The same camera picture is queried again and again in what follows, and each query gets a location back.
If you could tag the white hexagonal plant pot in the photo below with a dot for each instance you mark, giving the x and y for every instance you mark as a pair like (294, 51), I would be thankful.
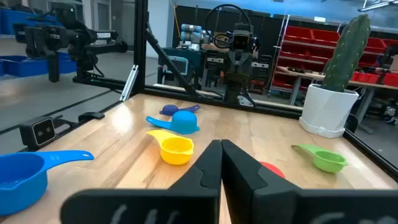
(326, 109)

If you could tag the green measuring cup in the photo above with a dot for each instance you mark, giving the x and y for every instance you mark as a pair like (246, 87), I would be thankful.
(326, 161)

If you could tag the light blue measuring cup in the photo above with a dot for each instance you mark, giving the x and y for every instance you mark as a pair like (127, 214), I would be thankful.
(183, 123)

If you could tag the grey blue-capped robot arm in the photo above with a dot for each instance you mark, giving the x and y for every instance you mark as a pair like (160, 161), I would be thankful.
(191, 35)

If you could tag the wooden workbench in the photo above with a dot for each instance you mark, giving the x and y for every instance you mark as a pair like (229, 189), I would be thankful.
(311, 75)

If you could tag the small dark blue measuring cup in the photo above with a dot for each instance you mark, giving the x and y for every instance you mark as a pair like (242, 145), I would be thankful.
(169, 109)

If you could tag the metal rack with red bins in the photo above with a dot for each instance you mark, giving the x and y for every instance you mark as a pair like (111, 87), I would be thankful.
(298, 34)

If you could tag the silver aluminium bracket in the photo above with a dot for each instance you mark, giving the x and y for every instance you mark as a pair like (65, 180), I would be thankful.
(129, 82)

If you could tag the red measuring cup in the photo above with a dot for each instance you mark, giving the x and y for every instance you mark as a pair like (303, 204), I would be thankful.
(273, 169)

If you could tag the yellow measuring cup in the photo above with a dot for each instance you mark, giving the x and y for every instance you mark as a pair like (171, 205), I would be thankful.
(175, 154)

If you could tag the black background robot arm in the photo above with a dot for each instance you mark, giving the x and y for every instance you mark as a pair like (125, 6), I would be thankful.
(81, 40)

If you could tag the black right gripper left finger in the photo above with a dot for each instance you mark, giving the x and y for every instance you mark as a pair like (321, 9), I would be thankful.
(186, 202)

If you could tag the green cactus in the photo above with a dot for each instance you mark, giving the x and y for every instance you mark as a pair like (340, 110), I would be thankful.
(345, 56)

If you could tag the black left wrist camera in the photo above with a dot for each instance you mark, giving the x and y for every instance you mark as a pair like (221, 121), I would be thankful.
(241, 42)

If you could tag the blue storage bin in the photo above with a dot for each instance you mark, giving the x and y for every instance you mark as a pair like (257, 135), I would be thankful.
(18, 20)
(25, 67)

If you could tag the black table-level camera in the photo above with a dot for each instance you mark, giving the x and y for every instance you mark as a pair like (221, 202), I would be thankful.
(40, 132)

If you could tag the dark teal equipment cart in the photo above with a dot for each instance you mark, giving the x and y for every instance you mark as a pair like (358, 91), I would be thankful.
(192, 59)

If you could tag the large blue measuring cup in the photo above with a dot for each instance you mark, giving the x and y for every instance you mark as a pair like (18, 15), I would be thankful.
(18, 186)

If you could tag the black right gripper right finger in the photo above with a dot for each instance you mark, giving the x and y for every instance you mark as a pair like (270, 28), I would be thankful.
(255, 199)

